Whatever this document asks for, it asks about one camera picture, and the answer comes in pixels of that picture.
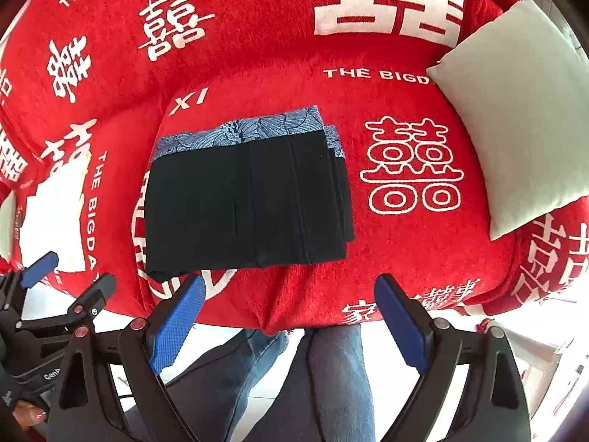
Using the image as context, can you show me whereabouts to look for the black pants with grey waistband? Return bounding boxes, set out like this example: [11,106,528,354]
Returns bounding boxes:
[145,106,355,283]

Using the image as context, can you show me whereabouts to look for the person's left hand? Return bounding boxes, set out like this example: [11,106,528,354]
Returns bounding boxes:
[13,401,47,431]

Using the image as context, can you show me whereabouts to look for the person's blue jeans legs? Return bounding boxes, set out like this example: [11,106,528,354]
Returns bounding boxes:
[112,323,378,442]

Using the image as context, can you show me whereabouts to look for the red blanket with white characters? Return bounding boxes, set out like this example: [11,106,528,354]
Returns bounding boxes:
[1,0,588,333]

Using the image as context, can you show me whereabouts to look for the beige pillow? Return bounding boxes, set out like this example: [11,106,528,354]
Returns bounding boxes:
[427,0,588,239]

